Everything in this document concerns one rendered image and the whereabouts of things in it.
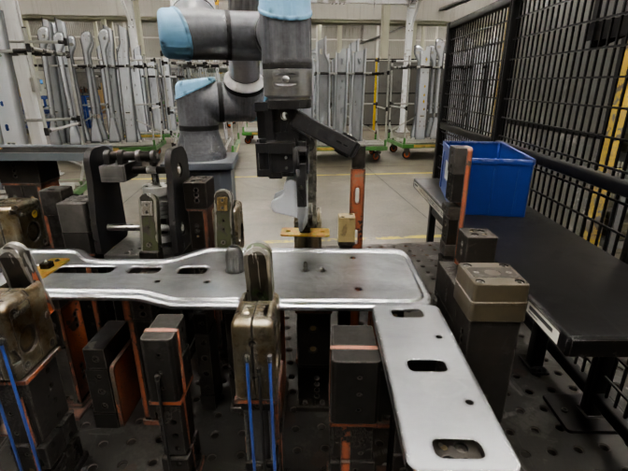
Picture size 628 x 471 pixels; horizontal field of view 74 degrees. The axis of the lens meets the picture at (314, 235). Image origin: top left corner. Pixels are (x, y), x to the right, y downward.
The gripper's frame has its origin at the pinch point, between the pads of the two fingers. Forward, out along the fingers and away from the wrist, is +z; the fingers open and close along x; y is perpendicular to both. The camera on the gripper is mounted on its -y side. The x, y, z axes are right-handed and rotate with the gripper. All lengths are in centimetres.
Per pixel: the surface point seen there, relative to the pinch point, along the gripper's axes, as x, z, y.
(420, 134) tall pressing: -750, 72, -190
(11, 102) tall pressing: -346, -10, 294
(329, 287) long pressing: 6.4, 9.2, -4.0
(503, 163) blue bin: -23.7, -5.3, -42.4
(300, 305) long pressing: 11.6, 9.6, 0.5
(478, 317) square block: 16.8, 8.7, -24.6
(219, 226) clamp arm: -14.1, 5.4, 18.6
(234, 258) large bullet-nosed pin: 1.4, 6.0, 12.4
